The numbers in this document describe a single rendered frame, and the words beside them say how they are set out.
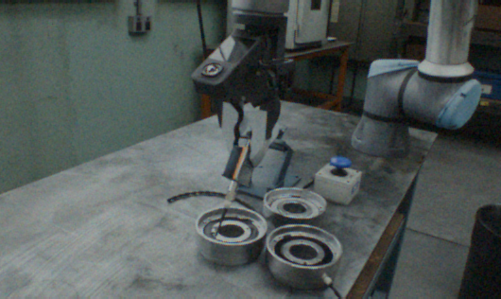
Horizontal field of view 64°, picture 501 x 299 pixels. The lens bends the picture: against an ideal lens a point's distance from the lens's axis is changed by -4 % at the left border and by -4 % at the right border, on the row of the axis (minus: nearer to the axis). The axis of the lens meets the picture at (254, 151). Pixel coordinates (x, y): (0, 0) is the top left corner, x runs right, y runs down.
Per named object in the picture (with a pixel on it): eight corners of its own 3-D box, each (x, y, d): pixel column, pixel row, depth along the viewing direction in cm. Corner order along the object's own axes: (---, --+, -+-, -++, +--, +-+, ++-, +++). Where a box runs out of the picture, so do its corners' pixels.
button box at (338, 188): (347, 206, 77) (351, 182, 75) (312, 195, 80) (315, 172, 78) (360, 190, 83) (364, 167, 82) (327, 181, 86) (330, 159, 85)
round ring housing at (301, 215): (324, 244, 65) (328, 221, 63) (258, 236, 66) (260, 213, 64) (323, 211, 74) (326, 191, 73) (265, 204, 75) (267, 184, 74)
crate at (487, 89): (514, 96, 368) (521, 73, 360) (513, 104, 338) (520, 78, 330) (456, 86, 394) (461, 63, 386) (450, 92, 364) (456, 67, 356)
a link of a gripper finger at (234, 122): (252, 153, 66) (263, 97, 62) (233, 166, 61) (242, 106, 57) (236, 147, 67) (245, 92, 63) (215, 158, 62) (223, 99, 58)
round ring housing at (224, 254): (233, 279, 55) (234, 254, 54) (180, 247, 61) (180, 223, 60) (279, 247, 63) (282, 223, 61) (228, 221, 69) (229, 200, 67)
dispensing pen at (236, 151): (199, 233, 57) (240, 121, 60) (213, 237, 61) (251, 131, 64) (213, 238, 56) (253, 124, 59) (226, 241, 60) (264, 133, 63)
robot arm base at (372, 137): (360, 133, 118) (366, 99, 114) (414, 146, 111) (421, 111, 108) (343, 148, 106) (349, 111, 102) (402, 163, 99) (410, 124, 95)
